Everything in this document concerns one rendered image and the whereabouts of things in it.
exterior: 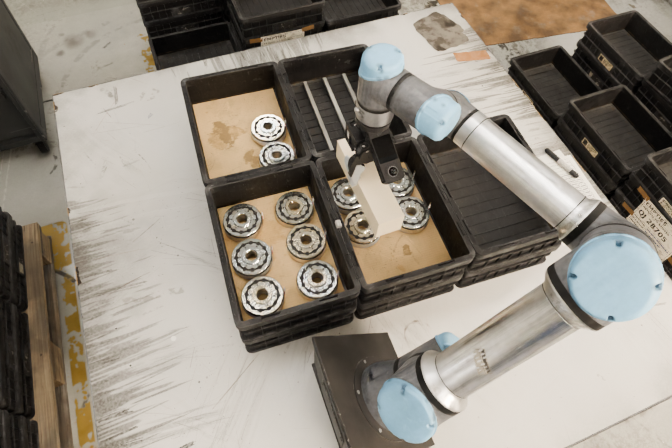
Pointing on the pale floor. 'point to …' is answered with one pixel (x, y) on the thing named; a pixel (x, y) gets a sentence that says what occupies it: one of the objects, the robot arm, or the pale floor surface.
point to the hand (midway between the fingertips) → (368, 180)
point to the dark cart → (19, 88)
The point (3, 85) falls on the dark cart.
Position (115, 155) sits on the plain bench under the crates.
